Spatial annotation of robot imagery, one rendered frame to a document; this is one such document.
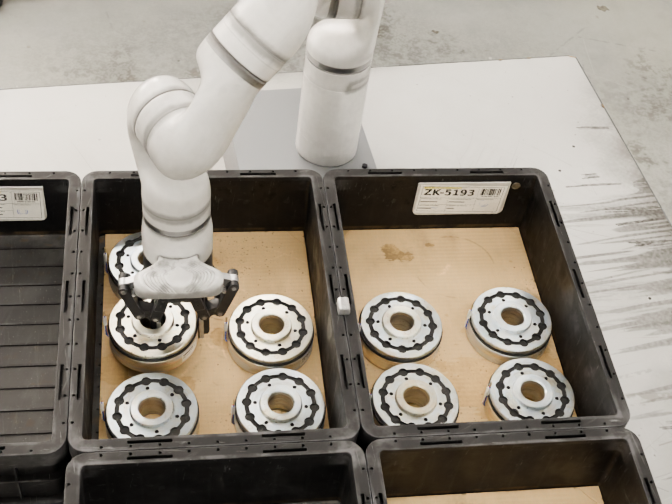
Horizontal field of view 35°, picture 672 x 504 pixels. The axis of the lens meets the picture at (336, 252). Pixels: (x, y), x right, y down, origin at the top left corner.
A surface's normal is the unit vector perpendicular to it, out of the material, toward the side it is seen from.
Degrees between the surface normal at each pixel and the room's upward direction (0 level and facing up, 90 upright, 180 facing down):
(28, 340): 0
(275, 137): 1
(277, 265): 0
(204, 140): 74
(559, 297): 90
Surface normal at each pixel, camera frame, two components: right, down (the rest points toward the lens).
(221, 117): 0.65, 0.47
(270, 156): 0.11, -0.66
